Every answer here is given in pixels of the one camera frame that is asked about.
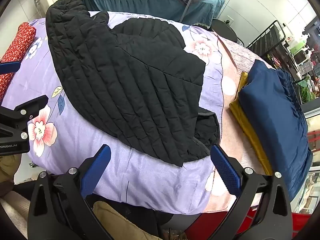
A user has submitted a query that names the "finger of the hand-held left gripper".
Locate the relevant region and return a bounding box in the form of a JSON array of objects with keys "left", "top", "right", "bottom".
[
  {"left": 0, "top": 94, "right": 49, "bottom": 140},
  {"left": 0, "top": 61, "right": 21, "bottom": 75}
]

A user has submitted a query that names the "black quilted jacket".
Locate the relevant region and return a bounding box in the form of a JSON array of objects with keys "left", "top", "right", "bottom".
[{"left": 46, "top": 0, "right": 221, "bottom": 167}]

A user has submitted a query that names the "person's khaki clothing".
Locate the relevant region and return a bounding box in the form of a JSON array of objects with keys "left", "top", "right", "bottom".
[{"left": 92, "top": 201, "right": 163, "bottom": 240}]

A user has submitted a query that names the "cluttered display shelf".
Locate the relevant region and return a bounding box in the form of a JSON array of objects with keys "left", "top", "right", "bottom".
[{"left": 285, "top": 30, "right": 320, "bottom": 80}]

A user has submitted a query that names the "beige textured cloth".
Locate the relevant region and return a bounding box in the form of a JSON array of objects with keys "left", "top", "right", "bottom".
[{"left": 0, "top": 192, "right": 29, "bottom": 240}]

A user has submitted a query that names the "purple floral bedsheet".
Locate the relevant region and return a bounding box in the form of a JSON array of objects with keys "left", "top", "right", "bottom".
[{"left": 0, "top": 10, "right": 224, "bottom": 214}]

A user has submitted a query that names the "yellow folded cloth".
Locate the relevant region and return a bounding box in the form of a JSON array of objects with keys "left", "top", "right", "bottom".
[{"left": 229, "top": 72, "right": 274, "bottom": 177}]

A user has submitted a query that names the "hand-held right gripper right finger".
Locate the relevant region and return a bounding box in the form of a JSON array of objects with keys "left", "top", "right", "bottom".
[{"left": 210, "top": 144, "right": 293, "bottom": 240}]

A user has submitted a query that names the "glass display counter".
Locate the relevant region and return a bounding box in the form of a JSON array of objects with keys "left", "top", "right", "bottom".
[{"left": 290, "top": 100, "right": 320, "bottom": 205}]

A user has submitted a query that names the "black metal rack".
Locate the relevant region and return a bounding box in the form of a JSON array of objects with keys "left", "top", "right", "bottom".
[{"left": 246, "top": 20, "right": 287, "bottom": 60}]

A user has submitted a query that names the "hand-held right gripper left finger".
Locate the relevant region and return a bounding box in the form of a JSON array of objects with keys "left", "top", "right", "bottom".
[{"left": 27, "top": 144, "right": 118, "bottom": 240}]

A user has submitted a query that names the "red patterned cloth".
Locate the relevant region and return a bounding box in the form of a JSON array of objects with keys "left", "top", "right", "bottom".
[{"left": 0, "top": 22, "right": 37, "bottom": 103}]

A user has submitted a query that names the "teal covered bed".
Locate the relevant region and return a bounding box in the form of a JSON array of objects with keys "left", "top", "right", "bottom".
[{"left": 77, "top": 0, "right": 225, "bottom": 27}]

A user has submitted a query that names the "green plant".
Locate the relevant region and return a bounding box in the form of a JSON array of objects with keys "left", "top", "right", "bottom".
[{"left": 299, "top": 76, "right": 317, "bottom": 103}]

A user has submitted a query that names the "red crate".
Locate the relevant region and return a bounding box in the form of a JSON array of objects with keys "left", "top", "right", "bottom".
[{"left": 185, "top": 209, "right": 312, "bottom": 240}]

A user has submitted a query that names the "black round stool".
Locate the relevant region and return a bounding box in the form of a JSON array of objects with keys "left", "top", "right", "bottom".
[{"left": 210, "top": 19, "right": 238, "bottom": 43}]

